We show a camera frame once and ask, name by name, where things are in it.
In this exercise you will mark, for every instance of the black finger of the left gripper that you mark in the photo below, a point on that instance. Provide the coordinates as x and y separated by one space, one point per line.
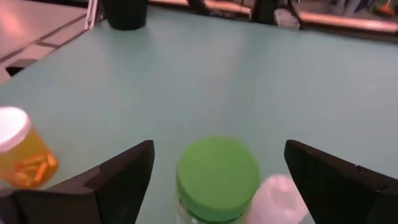
295 15
264 11

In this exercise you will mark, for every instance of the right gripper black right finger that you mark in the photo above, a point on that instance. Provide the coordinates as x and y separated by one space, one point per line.
335 193

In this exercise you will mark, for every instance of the black plant pot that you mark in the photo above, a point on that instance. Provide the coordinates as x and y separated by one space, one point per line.
124 14

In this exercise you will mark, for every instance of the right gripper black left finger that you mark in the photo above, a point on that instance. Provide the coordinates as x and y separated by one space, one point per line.
118 186

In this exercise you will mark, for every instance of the orange pill bottle white cap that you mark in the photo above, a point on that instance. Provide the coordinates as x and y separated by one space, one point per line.
25 149

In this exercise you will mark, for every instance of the white corner bracket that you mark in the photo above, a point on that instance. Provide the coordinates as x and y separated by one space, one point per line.
91 14

